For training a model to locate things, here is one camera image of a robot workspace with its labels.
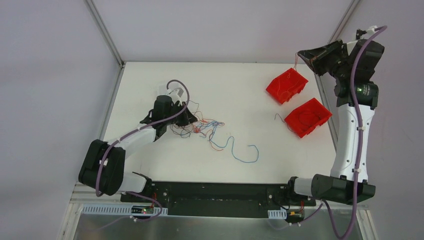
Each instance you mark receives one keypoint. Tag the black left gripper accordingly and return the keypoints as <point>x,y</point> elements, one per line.
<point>178,113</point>

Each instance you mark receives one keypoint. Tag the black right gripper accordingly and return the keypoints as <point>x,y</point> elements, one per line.
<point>324,56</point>

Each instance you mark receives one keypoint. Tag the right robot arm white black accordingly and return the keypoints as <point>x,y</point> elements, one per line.
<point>347,182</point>

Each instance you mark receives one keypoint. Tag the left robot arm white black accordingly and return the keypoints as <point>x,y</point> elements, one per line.
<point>103,168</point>

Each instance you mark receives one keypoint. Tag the white plastic tray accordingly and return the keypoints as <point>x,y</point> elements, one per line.
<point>164,89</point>

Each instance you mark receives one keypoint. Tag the far red plastic bin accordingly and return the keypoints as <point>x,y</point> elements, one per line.
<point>283,87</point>

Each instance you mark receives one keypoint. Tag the red plastic bin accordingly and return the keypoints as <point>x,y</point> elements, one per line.
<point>304,119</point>
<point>283,87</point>

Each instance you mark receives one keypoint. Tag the near red plastic bin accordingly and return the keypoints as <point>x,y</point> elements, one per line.
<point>304,119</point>

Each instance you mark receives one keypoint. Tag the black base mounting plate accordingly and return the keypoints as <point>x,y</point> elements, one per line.
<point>232,200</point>

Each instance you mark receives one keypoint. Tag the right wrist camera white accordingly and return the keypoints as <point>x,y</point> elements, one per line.
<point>360,33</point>

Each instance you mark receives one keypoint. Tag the left white slotted cable duct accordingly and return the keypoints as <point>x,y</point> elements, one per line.
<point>123,210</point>

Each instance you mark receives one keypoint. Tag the white slotted cable duct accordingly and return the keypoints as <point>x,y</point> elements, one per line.
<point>279,214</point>
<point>123,210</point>

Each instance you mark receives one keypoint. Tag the aluminium frame rail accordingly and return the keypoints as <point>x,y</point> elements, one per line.
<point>86,195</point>

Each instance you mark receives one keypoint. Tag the right white slotted cable duct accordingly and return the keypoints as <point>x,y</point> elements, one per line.
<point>279,214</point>

